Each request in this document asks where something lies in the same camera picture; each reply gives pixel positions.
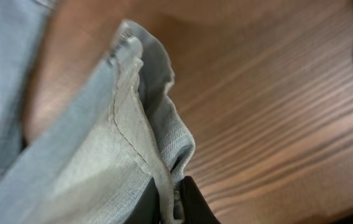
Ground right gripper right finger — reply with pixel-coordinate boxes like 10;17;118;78
180;176;221;224

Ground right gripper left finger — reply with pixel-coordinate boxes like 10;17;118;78
124;178;161;224

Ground light blue denim shorts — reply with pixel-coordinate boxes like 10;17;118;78
0;1;195;223

